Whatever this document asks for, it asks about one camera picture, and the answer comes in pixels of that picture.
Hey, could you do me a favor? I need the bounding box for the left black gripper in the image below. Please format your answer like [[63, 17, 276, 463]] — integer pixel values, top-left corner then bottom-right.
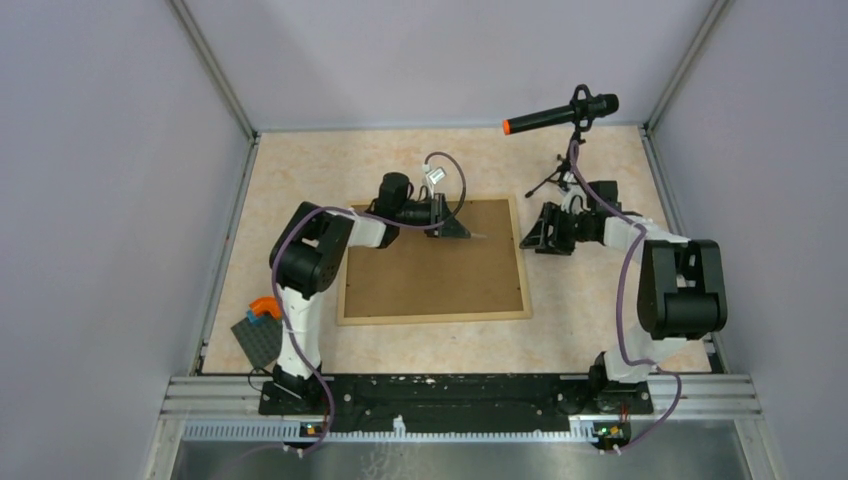
[[395, 192, 470, 238]]

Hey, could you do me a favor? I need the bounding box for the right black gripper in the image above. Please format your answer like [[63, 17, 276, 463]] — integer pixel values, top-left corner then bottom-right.
[[519, 201, 594, 256]]

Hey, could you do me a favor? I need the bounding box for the wooden picture frame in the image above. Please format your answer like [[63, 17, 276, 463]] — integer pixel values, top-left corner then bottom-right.
[[337, 195, 533, 326]]

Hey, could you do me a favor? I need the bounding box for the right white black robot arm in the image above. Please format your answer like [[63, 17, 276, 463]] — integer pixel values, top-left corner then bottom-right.
[[520, 180, 727, 412]]

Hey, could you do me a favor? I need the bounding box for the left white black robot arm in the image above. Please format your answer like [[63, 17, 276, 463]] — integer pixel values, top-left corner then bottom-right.
[[269, 168, 472, 414]]

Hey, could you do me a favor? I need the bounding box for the black mini tripod stand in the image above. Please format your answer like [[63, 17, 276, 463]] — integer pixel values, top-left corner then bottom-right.
[[524, 84, 593, 198]]

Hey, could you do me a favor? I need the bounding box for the black microphone orange tip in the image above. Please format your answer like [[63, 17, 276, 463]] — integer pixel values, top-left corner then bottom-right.
[[502, 94, 619, 135]]

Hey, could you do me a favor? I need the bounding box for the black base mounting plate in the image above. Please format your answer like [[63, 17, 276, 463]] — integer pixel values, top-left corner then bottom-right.
[[258, 373, 654, 434]]

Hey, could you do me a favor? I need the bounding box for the orange curved toy block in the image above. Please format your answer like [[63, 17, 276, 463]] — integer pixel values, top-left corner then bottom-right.
[[247, 296, 282, 321]]

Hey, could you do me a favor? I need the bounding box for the grey lego baseplate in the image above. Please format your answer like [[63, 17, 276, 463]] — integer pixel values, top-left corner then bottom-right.
[[231, 316, 283, 368]]

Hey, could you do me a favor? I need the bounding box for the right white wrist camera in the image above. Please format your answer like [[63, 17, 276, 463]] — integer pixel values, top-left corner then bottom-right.
[[560, 187, 587, 214]]

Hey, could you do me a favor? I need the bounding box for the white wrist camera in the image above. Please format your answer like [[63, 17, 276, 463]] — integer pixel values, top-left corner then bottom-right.
[[560, 187, 587, 214], [422, 164, 446, 198]]

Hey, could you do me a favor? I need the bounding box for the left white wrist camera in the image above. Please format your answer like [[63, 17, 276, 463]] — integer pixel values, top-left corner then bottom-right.
[[422, 164, 446, 198]]

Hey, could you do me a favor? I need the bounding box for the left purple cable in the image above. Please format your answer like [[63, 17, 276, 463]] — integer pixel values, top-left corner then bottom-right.
[[268, 150, 469, 460]]

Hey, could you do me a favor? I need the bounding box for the aluminium front rail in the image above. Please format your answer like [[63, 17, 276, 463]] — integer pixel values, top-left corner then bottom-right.
[[160, 375, 762, 446]]

